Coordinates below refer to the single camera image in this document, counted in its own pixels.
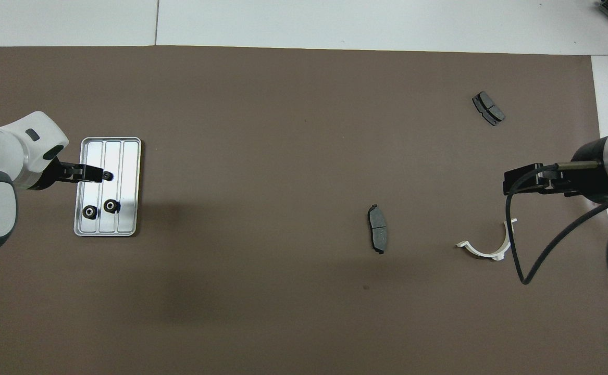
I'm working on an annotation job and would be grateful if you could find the silver metal tray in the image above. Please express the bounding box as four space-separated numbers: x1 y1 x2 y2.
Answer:
73 137 142 238

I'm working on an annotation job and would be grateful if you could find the white semicircular plastic bracket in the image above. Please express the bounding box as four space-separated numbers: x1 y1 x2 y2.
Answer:
456 219 517 261

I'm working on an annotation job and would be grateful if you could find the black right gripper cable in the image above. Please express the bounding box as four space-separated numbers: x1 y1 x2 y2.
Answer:
506 161 608 285

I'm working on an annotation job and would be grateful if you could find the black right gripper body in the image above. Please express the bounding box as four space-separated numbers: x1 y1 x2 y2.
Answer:
546 136 608 205

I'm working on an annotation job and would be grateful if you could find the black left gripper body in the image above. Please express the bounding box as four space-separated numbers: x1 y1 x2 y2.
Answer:
29 156 84 191

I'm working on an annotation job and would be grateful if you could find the dark grey brake pad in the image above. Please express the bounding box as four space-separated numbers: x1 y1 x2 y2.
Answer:
472 91 506 127
367 204 389 255

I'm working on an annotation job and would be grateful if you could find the brown table mat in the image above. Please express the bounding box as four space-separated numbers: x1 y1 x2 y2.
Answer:
0 46 608 375

